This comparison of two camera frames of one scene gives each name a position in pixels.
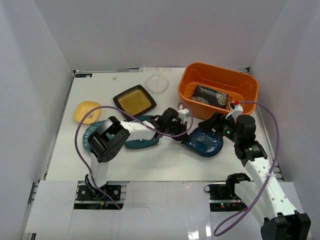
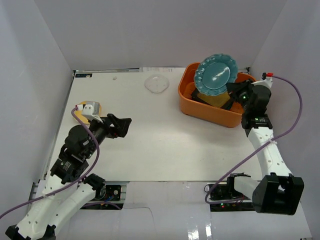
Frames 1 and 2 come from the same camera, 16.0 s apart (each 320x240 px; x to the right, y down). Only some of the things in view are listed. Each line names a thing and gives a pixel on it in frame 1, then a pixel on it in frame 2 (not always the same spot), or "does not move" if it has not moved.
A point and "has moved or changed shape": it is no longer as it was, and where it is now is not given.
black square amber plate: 135,101 -> 216,101
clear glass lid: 156,83 does not move
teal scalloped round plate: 92,128 has moved or changed shape
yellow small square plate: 82,108 does not move
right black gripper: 216,122 -> 234,88
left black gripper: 181,130 -> 111,126
